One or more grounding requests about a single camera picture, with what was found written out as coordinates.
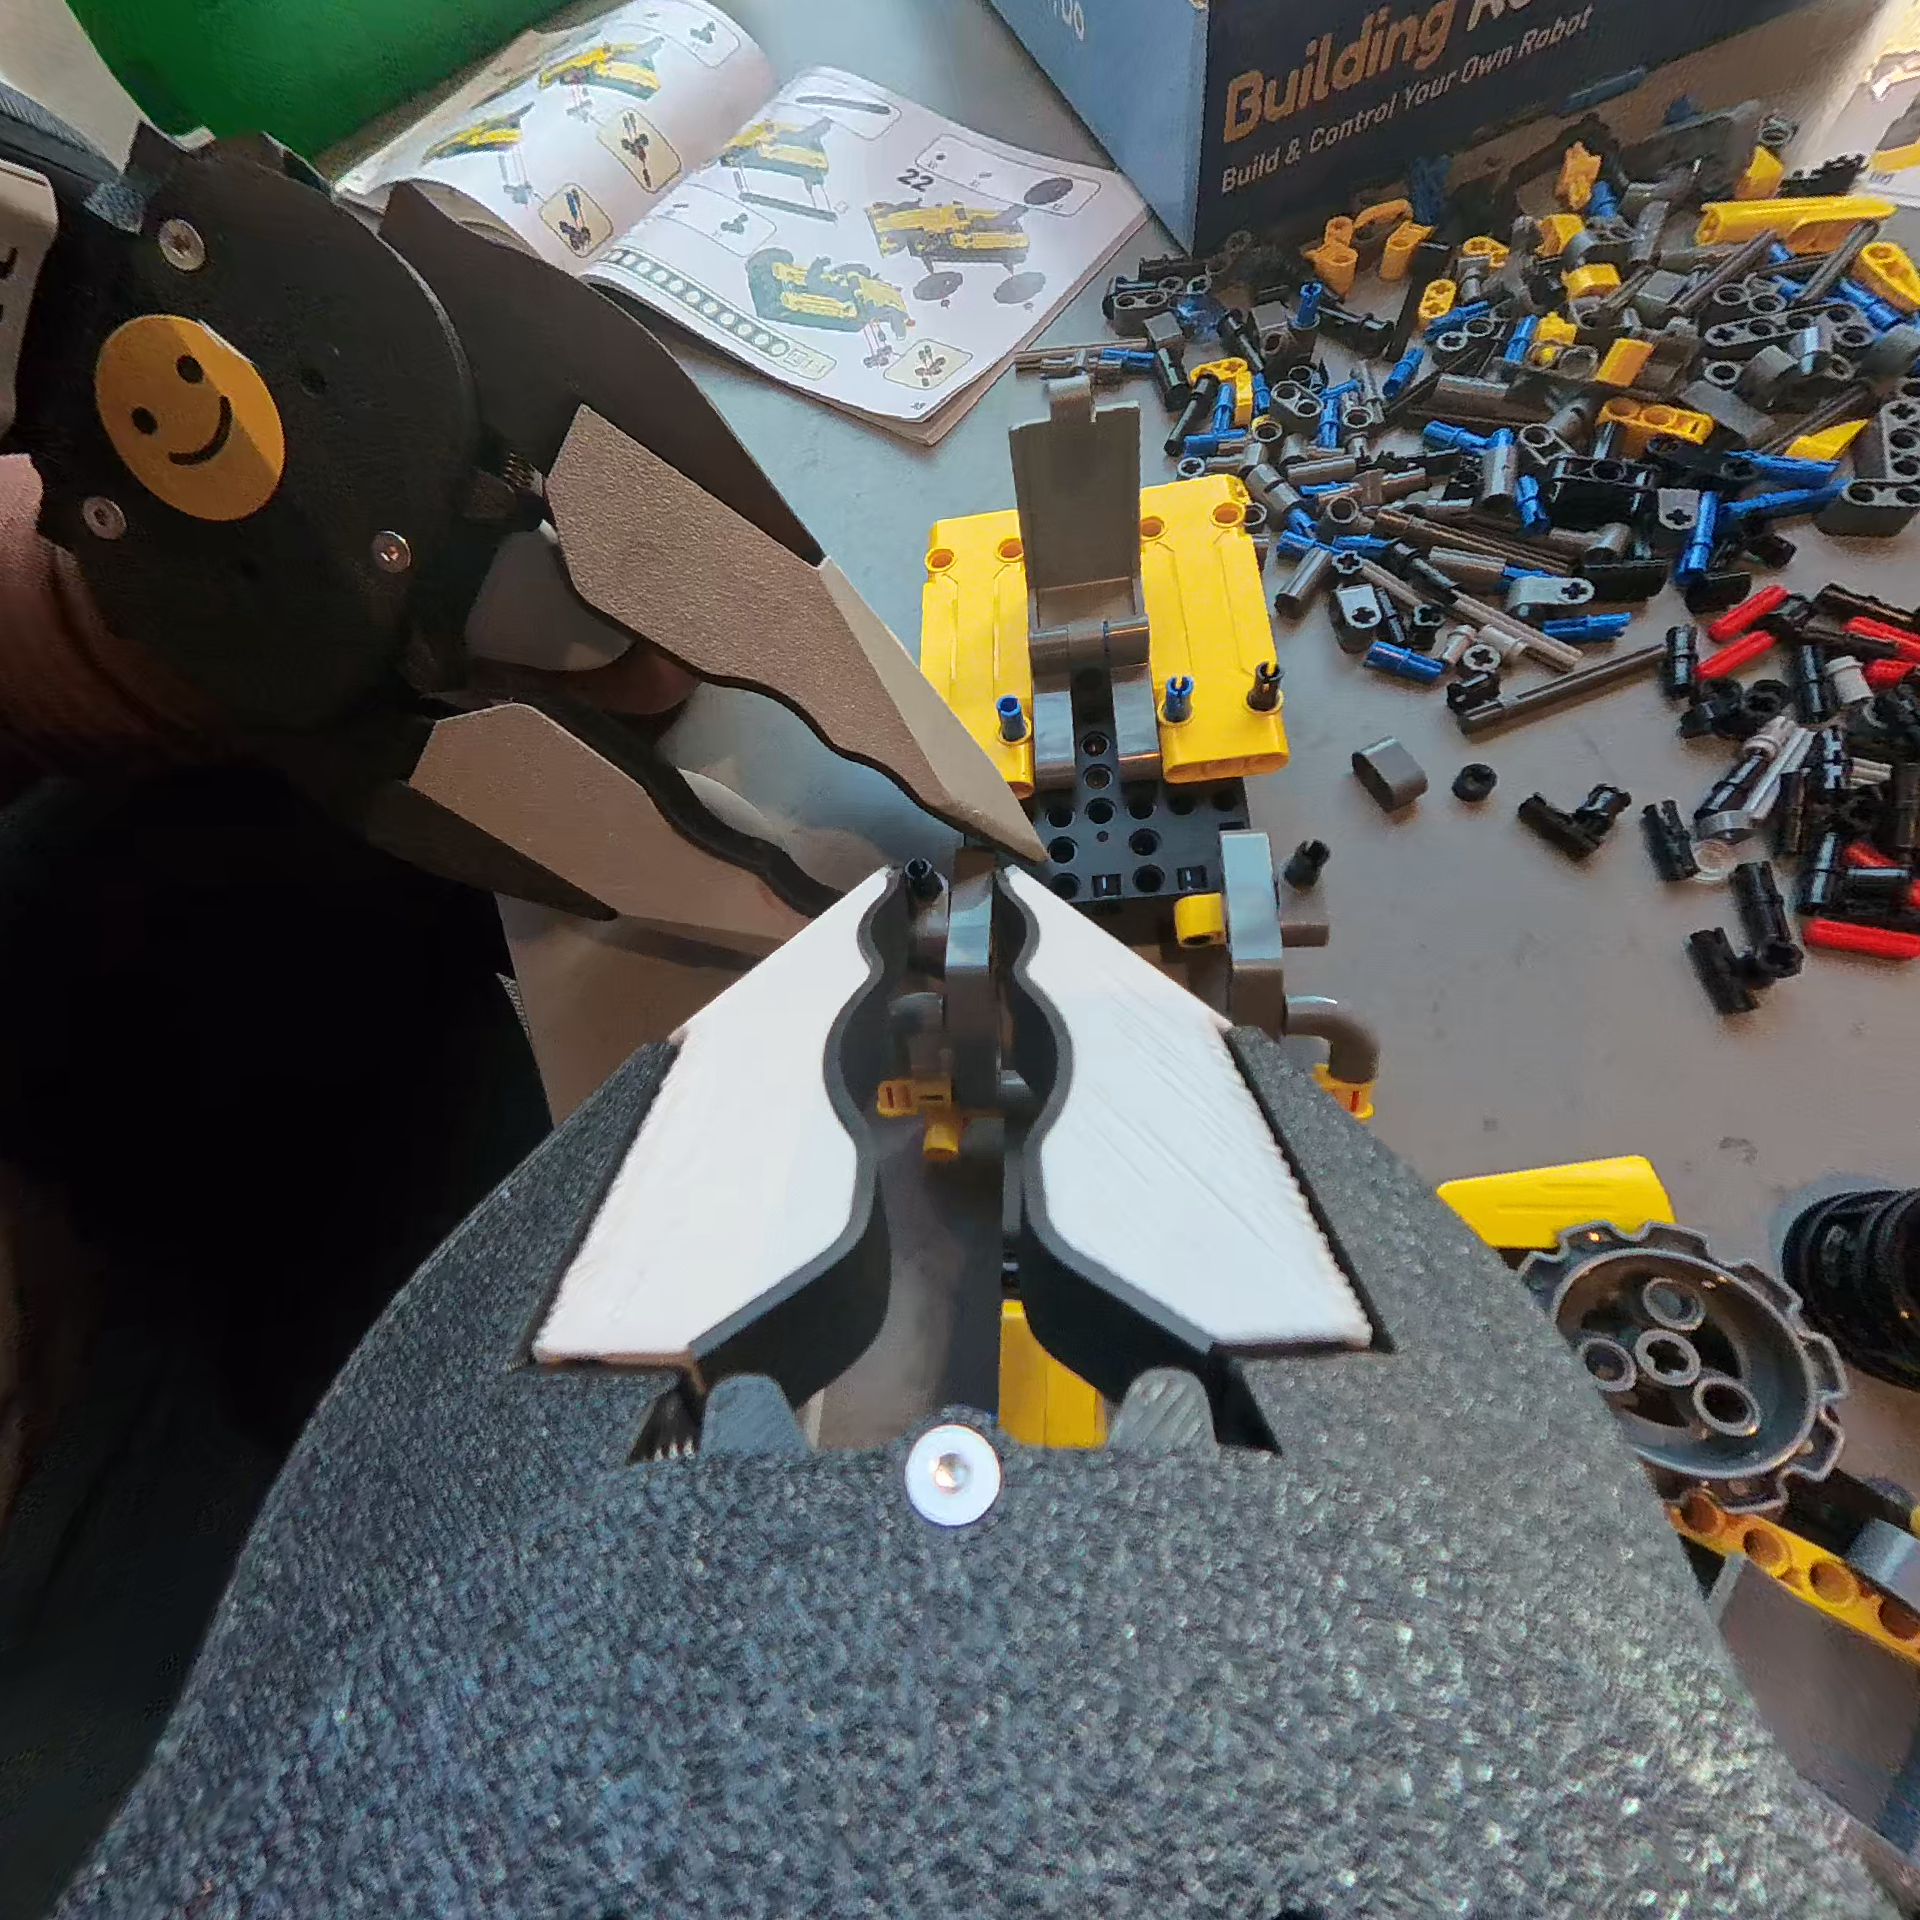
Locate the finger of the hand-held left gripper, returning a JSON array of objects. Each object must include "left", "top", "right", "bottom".
[
  {"left": 404, "top": 702, "right": 846, "bottom": 965},
  {"left": 543, "top": 405, "right": 1048, "bottom": 865}
]

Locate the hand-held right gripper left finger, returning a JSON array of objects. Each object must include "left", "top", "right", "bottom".
[{"left": 533, "top": 865, "right": 916, "bottom": 1404}]

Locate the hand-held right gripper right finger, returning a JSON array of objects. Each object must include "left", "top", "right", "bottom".
[{"left": 989, "top": 865, "right": 1375, "bottom": 1407}]

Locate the yellow and grey brick module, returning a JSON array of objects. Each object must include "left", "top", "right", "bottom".
[{"left": 873, "top": 830, "right": 1383, "bottom": 1453}]

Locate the instruction booklet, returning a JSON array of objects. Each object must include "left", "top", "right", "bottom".
[{"left": 335, "top": 0, "right": 1151, "bottom": 448}]

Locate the black and yellow brick assembly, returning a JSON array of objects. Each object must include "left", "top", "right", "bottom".
[{"left": 919, "top": 374, "right": 1296, "bottom": 904}]

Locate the green plastic bin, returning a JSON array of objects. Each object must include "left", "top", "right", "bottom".
[{"left": 63, "top": 0, "right": 635, "bottom": 163}]

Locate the blue cardboard box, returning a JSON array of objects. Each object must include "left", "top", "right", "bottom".
[{"left": 982, "top": 0, "right": 1920, "bottom": 261}]

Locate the pile of loose brick pieces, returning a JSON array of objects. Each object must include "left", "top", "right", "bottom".
[{"left": 1016, "top": 95, "right": 1920, "bottom": 1016}]

